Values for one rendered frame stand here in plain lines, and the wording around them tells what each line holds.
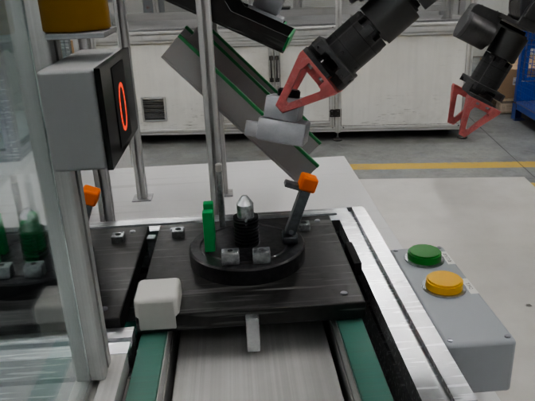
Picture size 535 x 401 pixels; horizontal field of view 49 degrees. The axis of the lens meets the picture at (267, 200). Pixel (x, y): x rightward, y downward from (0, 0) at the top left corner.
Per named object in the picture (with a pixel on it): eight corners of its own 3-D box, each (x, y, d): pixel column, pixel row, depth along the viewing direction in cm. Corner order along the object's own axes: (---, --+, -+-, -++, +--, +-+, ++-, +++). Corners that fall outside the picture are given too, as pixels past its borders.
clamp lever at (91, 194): (86, 244, 71) (102, 188, 69) (82, 251, 69) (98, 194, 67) (56, 235, 70) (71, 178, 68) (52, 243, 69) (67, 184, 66)
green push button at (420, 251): (434, 256, 74) (435, 242, 73) (445, 271, 70) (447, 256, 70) (403, 258, 74) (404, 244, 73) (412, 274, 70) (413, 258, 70)
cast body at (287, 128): (307, 142, 81) (315, 91, 79) (302, 147, 77) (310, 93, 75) (248, 133, 82) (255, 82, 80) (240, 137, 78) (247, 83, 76)
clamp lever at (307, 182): (296, 231, 72) (317, 175, 70) (298, 238, 70) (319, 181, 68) (268, 223, 72) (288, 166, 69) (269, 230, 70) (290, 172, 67)
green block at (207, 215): (215, 247, 70) (212, 208, 69) (215, 251, 69) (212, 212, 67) (205, 247, 70) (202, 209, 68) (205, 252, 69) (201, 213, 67)
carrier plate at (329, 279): (329, 227, 84) (329, 213, 84) (365, 318, 62) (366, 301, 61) (161, 237, 83) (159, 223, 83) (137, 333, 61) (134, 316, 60)
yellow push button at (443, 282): (454, 284, 68) (455, 268, 67) (467, 301, 64) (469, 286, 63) (419, 286, 67) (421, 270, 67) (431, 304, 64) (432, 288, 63)
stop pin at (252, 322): (259, 344, 62) (258, 312, 61) (260, 352, 61) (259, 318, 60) (247, 345, 62) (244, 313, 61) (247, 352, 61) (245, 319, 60)
